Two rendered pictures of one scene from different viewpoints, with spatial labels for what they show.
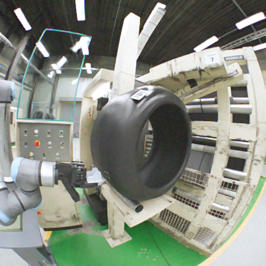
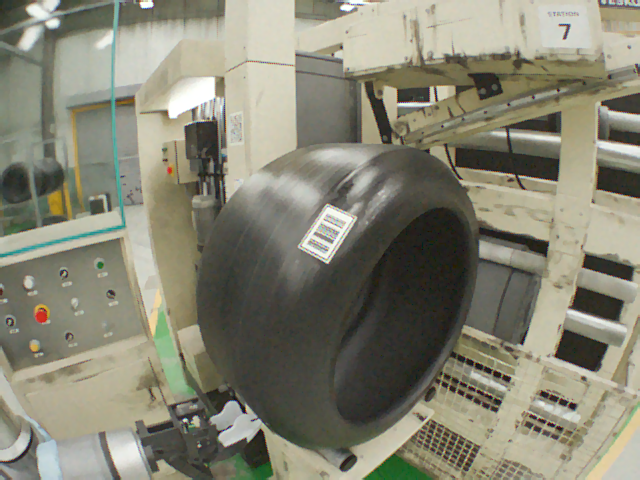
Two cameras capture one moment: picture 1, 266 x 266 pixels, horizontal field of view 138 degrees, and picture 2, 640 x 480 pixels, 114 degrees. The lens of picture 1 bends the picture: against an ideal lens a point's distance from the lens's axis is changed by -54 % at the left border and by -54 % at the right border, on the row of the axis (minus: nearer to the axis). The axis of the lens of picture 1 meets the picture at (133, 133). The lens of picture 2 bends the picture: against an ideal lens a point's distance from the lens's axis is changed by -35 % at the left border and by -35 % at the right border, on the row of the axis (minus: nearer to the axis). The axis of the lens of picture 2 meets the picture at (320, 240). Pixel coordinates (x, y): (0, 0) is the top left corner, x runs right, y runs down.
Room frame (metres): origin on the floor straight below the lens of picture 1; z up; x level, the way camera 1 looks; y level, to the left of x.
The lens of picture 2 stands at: (0.04, 0.01, 1.48)
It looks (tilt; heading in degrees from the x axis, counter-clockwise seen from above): 18 degrees down; 357
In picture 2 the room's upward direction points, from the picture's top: 1 degrees counter-clockwise
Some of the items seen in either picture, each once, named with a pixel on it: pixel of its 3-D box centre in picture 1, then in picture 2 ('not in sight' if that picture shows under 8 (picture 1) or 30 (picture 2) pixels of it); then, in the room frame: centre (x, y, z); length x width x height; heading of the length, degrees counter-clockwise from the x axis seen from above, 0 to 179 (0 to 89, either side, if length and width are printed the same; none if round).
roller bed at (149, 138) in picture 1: (156, 151); not in sight; (1.02, -0.24, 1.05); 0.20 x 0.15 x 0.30; 36
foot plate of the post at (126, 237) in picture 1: (116, 235); not in sight; (0.81, 0.10, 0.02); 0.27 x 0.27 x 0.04; 36
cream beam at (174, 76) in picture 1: (188, 72); (472, 45); (0.69, -0.38, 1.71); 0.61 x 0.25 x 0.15; 36
